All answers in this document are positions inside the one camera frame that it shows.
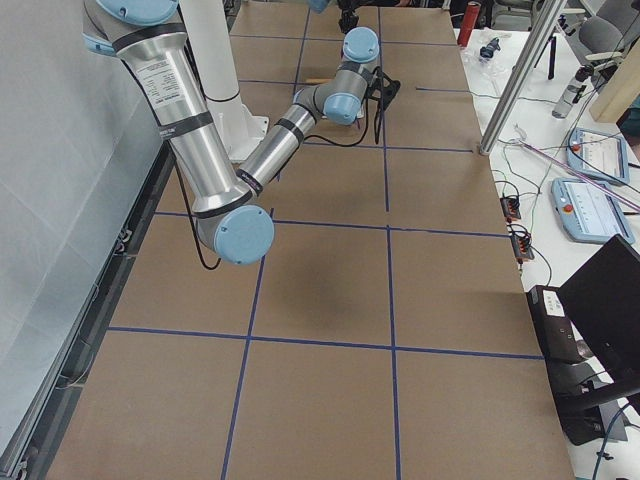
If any red cylinder bottle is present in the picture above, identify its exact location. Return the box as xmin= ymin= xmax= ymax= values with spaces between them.
xmin=457 ymin=1 xmax=482 ymax=48

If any clear water bottle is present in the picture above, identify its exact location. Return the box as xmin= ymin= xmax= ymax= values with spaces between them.
xmin=552 ymin=64 xmax=594 ymax=119

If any aluminium frame post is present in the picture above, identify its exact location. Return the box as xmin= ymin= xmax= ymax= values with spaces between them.
xmin=479 ymin=0 xmax=566 ymax=155

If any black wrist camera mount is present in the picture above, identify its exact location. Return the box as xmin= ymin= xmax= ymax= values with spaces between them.
xmin=367 ymin=66 xmax=401 ymax=111

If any left black cable connector block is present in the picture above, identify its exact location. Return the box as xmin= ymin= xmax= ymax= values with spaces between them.
xmin=500 ymin=195 xmax=521 ymax=223

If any black monitor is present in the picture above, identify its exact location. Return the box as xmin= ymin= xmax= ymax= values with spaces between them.
xmin=558 ymin=234 xmax=639 ymax=380

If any far blue teach pendant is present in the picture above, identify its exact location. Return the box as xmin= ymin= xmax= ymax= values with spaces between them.
xmin=567 ymin=128 xmax=630 ymax=185

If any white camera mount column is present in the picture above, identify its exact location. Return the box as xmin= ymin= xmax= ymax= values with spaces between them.
xmin=179 ymin=0 xmax=269 ymax=163

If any black box with label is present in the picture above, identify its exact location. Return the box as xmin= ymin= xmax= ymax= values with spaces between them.
xmin=527 ymin=285 xmax=594 ymax=365

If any blue teach pendant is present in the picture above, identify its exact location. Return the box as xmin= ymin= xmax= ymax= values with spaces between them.
xmin=567 ymin=128 xmax=630 ymax=185
xmin=551 ymin=178 xmax=636 ymax=244

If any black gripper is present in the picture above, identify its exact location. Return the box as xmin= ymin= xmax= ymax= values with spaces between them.
xmin=337 ymin=0 xmax=360 ymax=33

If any near blue teach pendant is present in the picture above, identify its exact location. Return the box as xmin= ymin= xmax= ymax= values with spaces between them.
xmin=551 ymin=178 xmax=636 ymax=244

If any black cable connector block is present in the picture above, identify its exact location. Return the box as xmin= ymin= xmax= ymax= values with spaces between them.
xmin=500 ymin=195 xmax=521 ymax=223
xmin=507 ymin=223 xmax=535 ymax=264

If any right black cable connector block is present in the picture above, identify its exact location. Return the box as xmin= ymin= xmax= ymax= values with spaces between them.
xmin=507 ymin=223 xmax=535 ymax=264

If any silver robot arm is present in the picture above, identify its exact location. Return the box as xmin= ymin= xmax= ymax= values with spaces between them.
xmin=83 ymin=1 xmax=379 ymax=265
xmin=307 ymin=0 xmax=361 ymax=34

